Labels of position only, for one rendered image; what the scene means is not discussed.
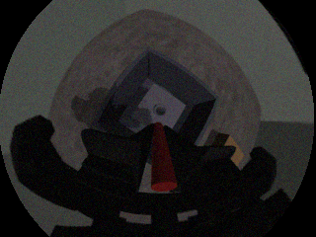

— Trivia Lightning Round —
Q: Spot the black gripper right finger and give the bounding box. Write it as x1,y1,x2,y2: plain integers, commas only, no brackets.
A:
165,125,237,193

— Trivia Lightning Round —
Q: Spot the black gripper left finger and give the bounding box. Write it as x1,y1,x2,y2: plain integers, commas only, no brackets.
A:
80,123,155,191

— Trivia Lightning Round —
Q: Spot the red peg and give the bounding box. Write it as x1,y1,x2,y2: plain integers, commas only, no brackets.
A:
150,122,178,191

